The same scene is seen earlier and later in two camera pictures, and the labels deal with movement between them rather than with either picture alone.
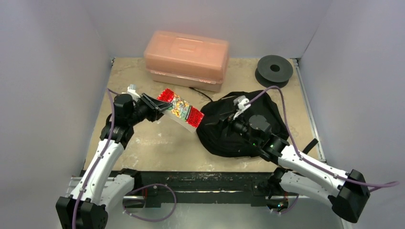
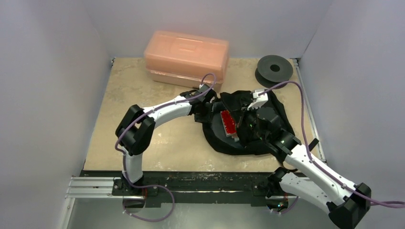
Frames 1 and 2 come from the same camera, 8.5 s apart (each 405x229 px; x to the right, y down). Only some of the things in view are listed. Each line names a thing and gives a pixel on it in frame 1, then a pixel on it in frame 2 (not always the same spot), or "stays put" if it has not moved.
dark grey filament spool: (273, 70) stays put
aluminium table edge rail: (320, 149) stays put
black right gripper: (234, 122) → (244, 127)
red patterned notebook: (187, 117) → (229, 125)
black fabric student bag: (214, 131) stays put
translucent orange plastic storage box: (189, 60) stays put
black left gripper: (153, 105) → (206, 118)
